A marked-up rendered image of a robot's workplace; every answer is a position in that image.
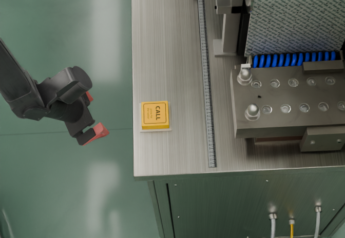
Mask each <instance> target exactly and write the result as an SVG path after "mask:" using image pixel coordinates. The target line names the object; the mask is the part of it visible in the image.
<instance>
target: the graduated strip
mask: <svg viewBox="0 0 345 238"><path fill-rule="evenodd" d="M197 5H198V20H199V35H200V50H201V65H202V80H203V95H204V110H205V125H206V140H207V155H208V168H217V155H216V141H215V128H214V114H213V100H212V87H211V79H210V65H209V51H208V38H207V24H206V11H205V0H197Z"/></svg>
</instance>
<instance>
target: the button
mask: <svg viewBox="0 0 345 238"><path fill-rule="evenodd" d="M141 121H142V129H143V130H144V129H165V128H169V113H168V101H157V102H142V103H141Z"/></svg>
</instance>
